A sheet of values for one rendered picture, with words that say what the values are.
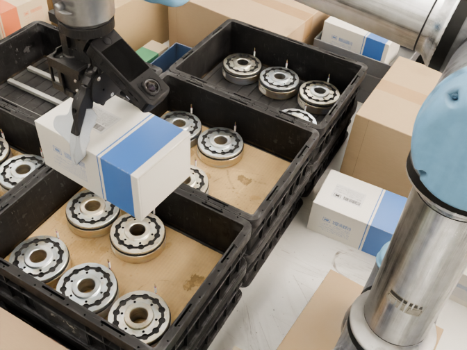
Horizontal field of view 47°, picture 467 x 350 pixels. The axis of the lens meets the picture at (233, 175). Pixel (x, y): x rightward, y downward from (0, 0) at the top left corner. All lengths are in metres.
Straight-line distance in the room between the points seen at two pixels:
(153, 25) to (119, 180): 1.04
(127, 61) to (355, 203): 0.67
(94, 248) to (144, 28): 0.87
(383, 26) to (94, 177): 0.46
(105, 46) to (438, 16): 0.40
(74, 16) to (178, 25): 1.04
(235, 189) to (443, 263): 0.62
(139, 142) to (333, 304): 0.50
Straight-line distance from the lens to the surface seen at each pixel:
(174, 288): 1.00
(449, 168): 0.50
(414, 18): 0.62
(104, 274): 0.99
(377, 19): 0.63
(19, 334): 0.96
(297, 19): 1.61
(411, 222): 0.60
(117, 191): 0.81
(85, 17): 0.71
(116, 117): 0.85
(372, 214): 1.22
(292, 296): 1.16
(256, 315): 1.13
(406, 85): 1.42
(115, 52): 0.74
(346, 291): 1.09
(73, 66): 0.77
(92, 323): 0.86
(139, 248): 1.02
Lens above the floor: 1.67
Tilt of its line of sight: 45 degrees down
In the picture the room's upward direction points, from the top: 5 degrees clockwise
